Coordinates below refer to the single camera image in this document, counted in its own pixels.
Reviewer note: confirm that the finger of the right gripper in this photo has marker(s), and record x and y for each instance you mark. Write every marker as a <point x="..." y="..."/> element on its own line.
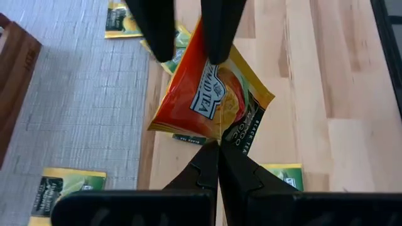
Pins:
<point x="157" y="28"/>
<point x="221" y="28"/>

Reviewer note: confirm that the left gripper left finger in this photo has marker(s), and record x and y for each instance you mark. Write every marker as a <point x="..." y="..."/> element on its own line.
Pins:
<point x="141" y="210"/>

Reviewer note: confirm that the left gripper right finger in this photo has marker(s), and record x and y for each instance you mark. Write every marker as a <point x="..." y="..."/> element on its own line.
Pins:
<point x="314" y="210"/>

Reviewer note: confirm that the green tea bag packet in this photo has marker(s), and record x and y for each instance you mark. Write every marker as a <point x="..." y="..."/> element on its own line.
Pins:
<point x="179" y="42"/>
<point x="121" y="22"/>
<point x="63" y="191"/>
<point x="188" y="139"/>
<point x="287" y="175"/>

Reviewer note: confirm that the orange tea bag packet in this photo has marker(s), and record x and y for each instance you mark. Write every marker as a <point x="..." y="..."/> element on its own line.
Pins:
<point x="201" y="103"/>

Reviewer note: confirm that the grey woven placemat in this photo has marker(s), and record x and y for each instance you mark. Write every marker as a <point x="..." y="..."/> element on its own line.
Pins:
<point x="88" y="110"/>

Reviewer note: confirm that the wooden compartment box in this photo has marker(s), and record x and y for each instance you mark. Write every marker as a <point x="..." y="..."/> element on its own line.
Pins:
<point x="15" y="78"/>

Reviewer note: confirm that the black aluminium frame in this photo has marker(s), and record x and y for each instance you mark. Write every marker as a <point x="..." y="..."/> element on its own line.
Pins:
<point x="389" y="47"/>

